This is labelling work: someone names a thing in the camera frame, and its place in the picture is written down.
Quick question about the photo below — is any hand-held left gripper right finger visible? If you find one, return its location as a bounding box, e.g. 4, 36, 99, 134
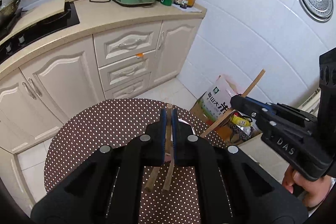
171, 109, 309, 224

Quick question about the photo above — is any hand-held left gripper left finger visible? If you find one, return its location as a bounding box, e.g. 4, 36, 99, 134
30, 108, 168, 224

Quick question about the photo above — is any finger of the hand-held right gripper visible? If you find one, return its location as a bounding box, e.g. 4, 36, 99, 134
230, 96, 313, 136
243, 97, 318, 122

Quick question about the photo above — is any slim wooden chopstick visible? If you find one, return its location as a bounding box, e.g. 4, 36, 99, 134
145, 166, 160, 192
203, 69, 266, 138
162, 105, 175, 191

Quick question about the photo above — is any person's right hand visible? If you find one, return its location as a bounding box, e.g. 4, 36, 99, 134
282, 166, 332, 208

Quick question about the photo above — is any yellow snack packet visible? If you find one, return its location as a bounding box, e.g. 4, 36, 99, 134
232, 112, 252, 127

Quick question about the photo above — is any white green rice bag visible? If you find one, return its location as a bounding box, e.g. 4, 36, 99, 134
201, 75, 238, 122

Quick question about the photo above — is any dark patterned bag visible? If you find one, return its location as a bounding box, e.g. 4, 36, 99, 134
230, 124, 252, 144

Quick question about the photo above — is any brown cardboard box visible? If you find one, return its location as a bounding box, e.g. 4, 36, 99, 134
189, 74, 263, 147

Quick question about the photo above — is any brown dotted tablecloth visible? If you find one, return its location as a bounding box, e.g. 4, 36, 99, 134
43, 98, 229, 224

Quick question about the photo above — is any white paper sheet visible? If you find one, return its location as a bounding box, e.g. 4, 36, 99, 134
178, 5, 203, 13

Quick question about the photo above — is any black glass gas hob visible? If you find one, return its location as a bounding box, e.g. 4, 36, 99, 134
0, 1, 80, 63

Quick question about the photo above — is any wooden cutting board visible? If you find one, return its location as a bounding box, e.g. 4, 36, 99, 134
8, 0, 67, 35

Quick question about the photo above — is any steel wok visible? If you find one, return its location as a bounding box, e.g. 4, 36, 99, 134
0, 0, 28, 28

